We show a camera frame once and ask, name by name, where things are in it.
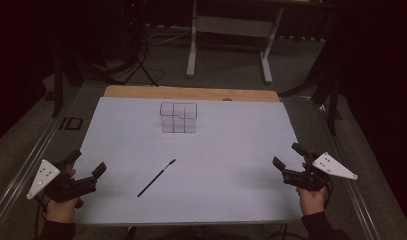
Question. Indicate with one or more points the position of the white table mat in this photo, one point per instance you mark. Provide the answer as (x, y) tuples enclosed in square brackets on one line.
[(204, 180)]

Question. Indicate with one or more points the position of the white metal desk frame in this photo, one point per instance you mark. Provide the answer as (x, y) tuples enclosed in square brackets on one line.
[(231, 26)]

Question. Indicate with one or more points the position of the black metal stand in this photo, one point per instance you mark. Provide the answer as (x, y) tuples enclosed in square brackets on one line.
[(58, 83), (329, 83)]

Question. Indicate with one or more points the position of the thin black pen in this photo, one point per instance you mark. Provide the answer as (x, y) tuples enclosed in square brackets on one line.
[(156, 177)]

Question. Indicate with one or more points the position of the clear acrylic organiser box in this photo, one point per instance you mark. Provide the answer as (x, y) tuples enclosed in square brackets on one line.
[(178, 117)]

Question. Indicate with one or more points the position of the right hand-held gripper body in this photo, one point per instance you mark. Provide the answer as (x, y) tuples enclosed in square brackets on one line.
[(306, 178)]

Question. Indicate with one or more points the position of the metal floor rail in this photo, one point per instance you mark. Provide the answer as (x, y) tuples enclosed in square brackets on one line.
[(352, 193), (27, 166)]

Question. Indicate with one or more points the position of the black square floor plate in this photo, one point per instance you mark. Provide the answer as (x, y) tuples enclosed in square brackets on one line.
[(71, 123)]

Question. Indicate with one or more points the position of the person's right hand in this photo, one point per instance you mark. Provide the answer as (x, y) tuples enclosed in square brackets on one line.
[(311, 201)]

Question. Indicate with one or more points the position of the person's left hand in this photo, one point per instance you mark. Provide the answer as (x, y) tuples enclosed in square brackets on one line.
[(61, 210)]

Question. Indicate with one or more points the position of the black tripod stand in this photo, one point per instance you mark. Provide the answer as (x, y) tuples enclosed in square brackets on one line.
[(136, 50)]

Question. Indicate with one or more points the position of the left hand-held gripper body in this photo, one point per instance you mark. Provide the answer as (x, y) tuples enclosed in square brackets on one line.
[(67, 186)]

